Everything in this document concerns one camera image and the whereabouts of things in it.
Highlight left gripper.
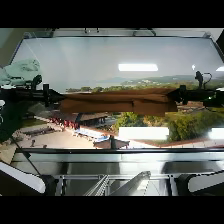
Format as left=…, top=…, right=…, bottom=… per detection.
left=41, top=83, right=66, bottom=108

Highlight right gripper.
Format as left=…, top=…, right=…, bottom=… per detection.
left=167, top=84, right=188, bottom=106

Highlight brown shirt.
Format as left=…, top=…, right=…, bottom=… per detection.
left=59, top=87, right=180, bottom=118

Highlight pale green garment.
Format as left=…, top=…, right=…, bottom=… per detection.
left=0, top=58, right=42, bottom=88

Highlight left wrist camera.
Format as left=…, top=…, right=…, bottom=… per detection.
left=30, top=74, right=44, bottom=91

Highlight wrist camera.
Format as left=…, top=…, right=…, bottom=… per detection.
left=30, top=74, right=44, bottom=91
left=194, top=70, right=213, bottom=91

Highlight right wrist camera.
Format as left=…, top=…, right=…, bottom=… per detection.
left=194, top=70, right=213, bottom=91

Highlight black cable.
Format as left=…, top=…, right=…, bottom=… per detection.
left=9, top=134, right=43, bottom=176

